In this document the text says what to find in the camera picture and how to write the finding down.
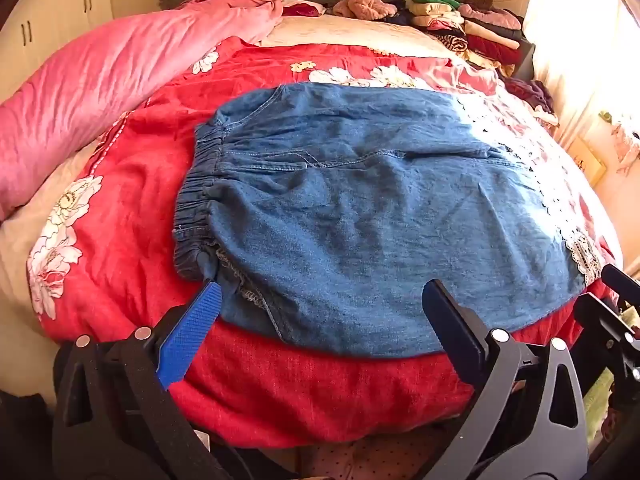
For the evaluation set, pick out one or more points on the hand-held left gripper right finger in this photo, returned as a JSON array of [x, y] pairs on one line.
[[450, 322]]

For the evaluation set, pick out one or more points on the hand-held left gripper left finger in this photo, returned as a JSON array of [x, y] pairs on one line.
[[192, 325]]

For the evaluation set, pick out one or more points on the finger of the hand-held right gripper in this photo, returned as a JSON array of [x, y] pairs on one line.
[[597, 312], [617, 276]]

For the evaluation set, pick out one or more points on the blue denim pants lace trim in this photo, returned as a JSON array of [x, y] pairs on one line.
[[360, 220]]

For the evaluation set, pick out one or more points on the yellow-green cloth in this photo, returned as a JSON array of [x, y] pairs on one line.
[[600, 405]]

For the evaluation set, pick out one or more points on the red floral blanket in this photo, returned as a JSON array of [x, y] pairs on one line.
[[125, 210]]

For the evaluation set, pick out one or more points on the dotted pink clothing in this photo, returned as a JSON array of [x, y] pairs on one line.
[[370, 460]]

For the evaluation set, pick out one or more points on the dark purple garment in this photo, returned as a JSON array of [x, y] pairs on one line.
[[532, 95]]

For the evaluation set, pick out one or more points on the light curtain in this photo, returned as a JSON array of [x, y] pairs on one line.
[[580, 35]]

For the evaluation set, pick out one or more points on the pink duvet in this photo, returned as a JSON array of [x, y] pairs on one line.
[[110, 75]]

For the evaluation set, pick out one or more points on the pile of folded clothes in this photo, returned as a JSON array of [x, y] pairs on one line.
[[475, 25]]

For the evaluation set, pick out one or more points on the pink fuzzy garment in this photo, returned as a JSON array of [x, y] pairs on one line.
[[362, 5]]

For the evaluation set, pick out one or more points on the dark red garment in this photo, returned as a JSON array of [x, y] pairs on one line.
[[302, 10]]

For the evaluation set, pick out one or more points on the cream wardrobe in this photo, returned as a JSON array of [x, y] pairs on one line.
[[55, 5]]

